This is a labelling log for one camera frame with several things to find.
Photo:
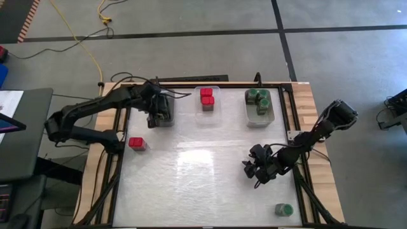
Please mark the blue object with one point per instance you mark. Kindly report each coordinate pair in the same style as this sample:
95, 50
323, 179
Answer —
2, 74

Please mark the light grey plastic bin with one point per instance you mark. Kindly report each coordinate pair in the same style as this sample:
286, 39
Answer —
251, 122

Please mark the black tablet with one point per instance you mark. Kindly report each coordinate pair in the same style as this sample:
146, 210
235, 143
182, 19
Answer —
9, 125

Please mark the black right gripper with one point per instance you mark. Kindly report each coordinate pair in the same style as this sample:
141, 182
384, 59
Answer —
267, 165

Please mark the black flat bar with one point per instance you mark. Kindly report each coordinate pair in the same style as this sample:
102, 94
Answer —
197, 78

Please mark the black corner clamp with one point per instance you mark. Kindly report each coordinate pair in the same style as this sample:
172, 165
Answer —
100, 84

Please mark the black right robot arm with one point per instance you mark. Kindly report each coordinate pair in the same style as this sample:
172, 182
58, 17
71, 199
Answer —
343, 113

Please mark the red smoked paprika tin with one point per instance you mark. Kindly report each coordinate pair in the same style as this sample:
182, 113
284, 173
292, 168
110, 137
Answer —
136, 143
206, 92
207, 101

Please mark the black clamp mount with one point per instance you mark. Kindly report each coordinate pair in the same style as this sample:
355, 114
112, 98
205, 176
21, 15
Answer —
257, 78

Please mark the black table frame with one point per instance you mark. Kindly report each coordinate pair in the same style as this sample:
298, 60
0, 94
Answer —
241, 86

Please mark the dark device with lit keys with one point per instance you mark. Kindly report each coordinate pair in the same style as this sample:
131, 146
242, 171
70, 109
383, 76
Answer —
4, 203

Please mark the dark grey plastic bin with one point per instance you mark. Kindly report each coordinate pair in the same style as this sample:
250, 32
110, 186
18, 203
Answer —
168, 124

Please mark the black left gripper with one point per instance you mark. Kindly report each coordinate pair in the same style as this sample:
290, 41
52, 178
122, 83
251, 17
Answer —
159, 101

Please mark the dark grey desk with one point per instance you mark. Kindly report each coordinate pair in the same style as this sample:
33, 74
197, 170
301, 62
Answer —
31, 152

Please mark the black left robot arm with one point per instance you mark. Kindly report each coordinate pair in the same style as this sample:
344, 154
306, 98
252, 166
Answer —
95, 103

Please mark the black mat with striped edge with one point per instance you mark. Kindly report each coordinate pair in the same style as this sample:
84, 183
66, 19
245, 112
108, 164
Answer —
12, 19

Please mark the clear plastic bin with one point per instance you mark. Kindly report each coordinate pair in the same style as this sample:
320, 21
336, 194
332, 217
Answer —
208, 119

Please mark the red object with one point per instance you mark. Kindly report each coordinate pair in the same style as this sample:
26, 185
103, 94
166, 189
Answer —
3, 54

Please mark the white paper sheet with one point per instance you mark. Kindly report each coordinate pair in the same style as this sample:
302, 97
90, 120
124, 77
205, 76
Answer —
12, 101

